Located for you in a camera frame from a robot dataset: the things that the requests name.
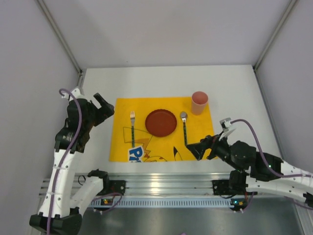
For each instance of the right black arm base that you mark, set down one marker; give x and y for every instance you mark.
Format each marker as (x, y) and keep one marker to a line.
(230, 187)

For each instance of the red round plate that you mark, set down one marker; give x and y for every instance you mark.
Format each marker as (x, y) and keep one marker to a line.
(160, 123)

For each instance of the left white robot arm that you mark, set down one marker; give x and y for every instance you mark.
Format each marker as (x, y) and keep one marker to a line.
(61, 212)

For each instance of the aluminium mounting rail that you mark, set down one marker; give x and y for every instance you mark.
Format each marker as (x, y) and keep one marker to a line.
(166, 185)

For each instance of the perforated grey cable tray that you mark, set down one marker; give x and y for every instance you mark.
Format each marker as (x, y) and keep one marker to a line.
(156, 202)

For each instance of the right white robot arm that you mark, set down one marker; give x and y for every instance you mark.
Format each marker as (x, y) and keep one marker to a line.
(255, 171)

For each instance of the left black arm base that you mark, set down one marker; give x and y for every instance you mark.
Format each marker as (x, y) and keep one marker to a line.
(113, 186)

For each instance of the fork with green handle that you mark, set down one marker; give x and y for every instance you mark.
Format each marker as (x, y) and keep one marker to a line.
(132, 118)

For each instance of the pink plastic cup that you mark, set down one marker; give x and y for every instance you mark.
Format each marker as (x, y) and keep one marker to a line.
(198, 102)

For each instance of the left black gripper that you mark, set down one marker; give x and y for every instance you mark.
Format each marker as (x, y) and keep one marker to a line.
(97, 113)

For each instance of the yellow cartoon placemat cloth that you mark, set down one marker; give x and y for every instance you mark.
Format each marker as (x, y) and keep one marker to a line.
(149, 148)

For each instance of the spoon with green handle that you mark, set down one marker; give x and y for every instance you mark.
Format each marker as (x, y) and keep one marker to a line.
(183, 116)

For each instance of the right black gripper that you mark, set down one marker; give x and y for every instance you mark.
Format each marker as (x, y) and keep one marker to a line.
(211, 146)

